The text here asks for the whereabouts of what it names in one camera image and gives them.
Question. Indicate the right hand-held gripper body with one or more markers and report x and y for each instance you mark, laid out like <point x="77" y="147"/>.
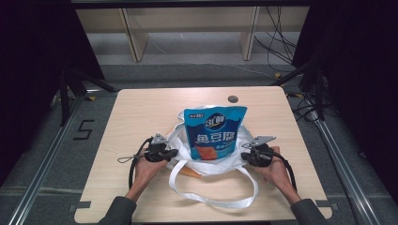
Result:
<point x="261" y="153"/>

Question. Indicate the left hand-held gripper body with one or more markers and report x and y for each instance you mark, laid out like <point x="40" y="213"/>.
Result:
<point x="156" y="150"/>

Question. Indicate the white tote bag green orange print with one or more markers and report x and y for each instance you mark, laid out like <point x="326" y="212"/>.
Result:
<point x="212" y="166"/>

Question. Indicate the blue snack packet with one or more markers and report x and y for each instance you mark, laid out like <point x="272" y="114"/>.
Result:
<point x="216" y="125"/>

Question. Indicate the person's left hand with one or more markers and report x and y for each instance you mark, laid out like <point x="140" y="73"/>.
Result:
<point x="147" y="170"/>

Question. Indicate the person's right hand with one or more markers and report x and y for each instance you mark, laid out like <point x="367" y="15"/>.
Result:
<point x="277" y="170"/>

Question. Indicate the grey round table grommet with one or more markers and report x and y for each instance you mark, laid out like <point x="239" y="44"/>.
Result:
<point x="233" y="99"/>

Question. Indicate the grey tape strip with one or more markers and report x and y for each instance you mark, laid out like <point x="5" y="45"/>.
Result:
<point x="80" y="205"/>
<point x="327" y="204"/>

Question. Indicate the black metal stand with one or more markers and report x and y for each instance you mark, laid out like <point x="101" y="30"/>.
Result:
<point x="318" y="90"/>
<point x="64" y="100"/>

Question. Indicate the light wooden bench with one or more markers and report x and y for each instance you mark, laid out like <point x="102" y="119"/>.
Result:
<point x="137" y="40"/>

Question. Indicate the black curtain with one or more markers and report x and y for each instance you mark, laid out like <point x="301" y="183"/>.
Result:
<point x="31" y="78"/>
<point x="363" y="78"/>

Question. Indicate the aluminium floor rail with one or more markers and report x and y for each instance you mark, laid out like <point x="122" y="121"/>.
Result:
<point x="40" y="168"/>
<point x="347" y="175"/>

